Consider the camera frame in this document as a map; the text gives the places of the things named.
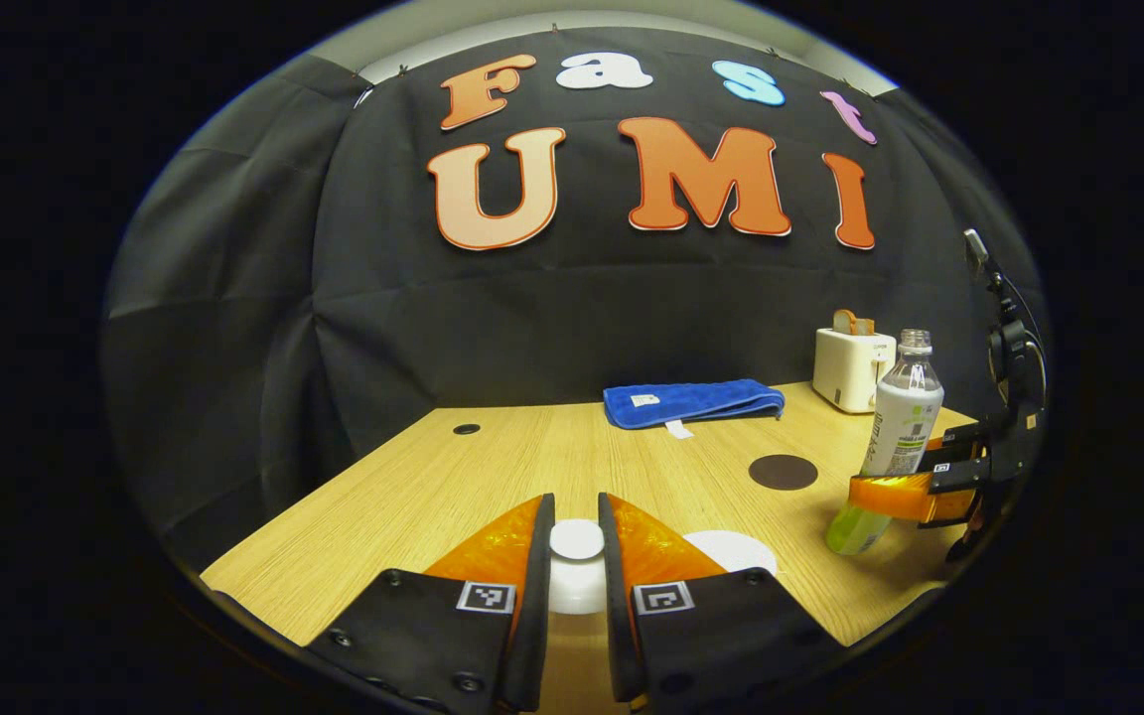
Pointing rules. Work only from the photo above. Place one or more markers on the white teacup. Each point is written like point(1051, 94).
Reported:
point(741, 551)

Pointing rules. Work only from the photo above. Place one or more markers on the white toaster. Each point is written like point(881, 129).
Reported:
point(850, 372)

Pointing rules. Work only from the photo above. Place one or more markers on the black backdrop cloth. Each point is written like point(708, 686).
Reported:
point(572, 308)

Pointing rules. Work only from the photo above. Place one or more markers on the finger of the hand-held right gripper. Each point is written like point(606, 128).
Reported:
point(905, 497)
point(959, 439)

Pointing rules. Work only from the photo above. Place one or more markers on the blue folded towel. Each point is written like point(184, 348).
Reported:
point(691, 402)

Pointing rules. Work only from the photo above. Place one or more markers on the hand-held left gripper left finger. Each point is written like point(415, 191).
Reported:
point(532, 596)

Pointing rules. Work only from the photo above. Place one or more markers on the toast slice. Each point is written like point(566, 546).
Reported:
point(865, 326)
point(842, 322)

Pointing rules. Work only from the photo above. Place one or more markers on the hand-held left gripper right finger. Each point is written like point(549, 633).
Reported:
point(615, 596)

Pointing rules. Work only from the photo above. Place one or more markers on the dark brown round coaster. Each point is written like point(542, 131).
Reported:
point(783, 473)

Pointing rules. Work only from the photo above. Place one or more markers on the clear water bottle white label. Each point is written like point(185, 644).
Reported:
point(905, 417)

